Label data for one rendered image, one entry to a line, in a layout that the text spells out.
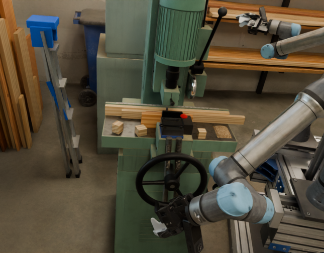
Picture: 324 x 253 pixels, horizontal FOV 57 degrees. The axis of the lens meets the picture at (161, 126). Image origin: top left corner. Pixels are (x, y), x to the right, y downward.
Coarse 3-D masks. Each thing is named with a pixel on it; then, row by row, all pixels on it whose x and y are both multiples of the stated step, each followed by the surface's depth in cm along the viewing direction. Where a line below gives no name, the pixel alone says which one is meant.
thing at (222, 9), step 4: (220, 8) 109; (224, 8) 108; (220, 12) 109; (224, 12) 108; (220, 16) 111; (220, 20) 113; (216, 24) 115; (216, 28) 117; (212, 32) 120; (212, 36) 122; (208, 40) 125; (208, 44) 127; (204, 48) 130; (204, 52) 132; (200, 60) 138; (196, 64) 142; (200, 64) 142; (192, 68) 144; (196, 68) 142; (200, 68) 142; (192, 72) 144; (196, 72) 143; (200, 72) 143
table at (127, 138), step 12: (108, 120) 136; (120, 120) 137; (132, 120) 138; (108, 132) 128; (132, 132) 130; (192, 132) 135; (108, 144) 128; (120, 144) 128; (132, 144) 129; (144, 144) 129; (192, 144) 131; (204, 144) 132; (216, 144) 132; (228, 144) 133; (192, 156) 125
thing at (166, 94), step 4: (164, 80) 140; (164, 84) 136; (164, 88) 132; (168, 88) 132; (176, 88) 133; (160, 92) 143; (164, 92) 130; (168, 92) 130; (172, 92) 130; (176, 92) 130; (164, 96) 131; (168, 96) 131; (172, 96) 131; (176, 96) 131; (164, 100) 132; (168, 100) 132; (176, 100) 132; (164, 104) 133; (168, 104) 133; (176, 104) 133
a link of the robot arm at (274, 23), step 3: (273, 21) 161; (276, 21) 160; (279, 21) 160; (270, 24) 162; (273, 24) 160; (276, 24) 160; (270, 27) 161; (273, 27) 161; (276, 27) 160; (270, 30) 162; (273, 30) 161; (276, 30) 166; (270, 33) 165; (273, 33) 163
